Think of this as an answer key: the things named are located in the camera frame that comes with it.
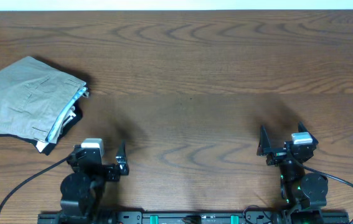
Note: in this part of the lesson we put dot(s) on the white folded garment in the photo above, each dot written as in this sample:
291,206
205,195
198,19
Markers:
58,129

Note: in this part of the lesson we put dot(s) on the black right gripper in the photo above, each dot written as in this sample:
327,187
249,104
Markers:
277,154

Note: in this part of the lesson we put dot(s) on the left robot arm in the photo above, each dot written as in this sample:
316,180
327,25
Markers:
83,189

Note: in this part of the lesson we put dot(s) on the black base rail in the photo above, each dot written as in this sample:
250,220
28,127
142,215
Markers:
248,216

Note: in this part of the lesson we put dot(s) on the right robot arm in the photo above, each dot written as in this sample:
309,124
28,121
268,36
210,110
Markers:
304,192

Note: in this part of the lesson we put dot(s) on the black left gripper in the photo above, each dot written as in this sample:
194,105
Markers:
109,170

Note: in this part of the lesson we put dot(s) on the grey-green shorts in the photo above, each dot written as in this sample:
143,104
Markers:
34,96

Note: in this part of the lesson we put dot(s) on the black folded garment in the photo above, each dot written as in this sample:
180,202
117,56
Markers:
47,151

